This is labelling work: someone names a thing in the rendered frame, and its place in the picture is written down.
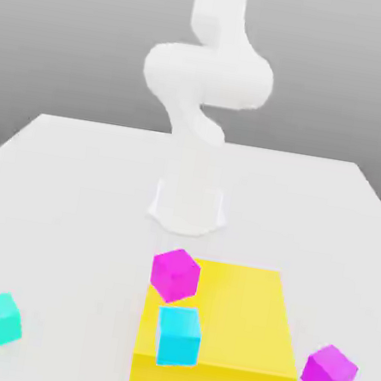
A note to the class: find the small cyan cube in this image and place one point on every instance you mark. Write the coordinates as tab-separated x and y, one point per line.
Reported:
178	337

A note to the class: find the large yellow box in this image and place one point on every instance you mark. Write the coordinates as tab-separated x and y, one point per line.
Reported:
239	340

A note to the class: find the small magenta cube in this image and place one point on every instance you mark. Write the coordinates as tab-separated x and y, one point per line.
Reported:
174	275

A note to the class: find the small purple cube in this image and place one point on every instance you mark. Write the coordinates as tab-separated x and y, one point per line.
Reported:
328	374

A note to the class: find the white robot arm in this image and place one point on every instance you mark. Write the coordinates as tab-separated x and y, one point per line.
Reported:
208	75

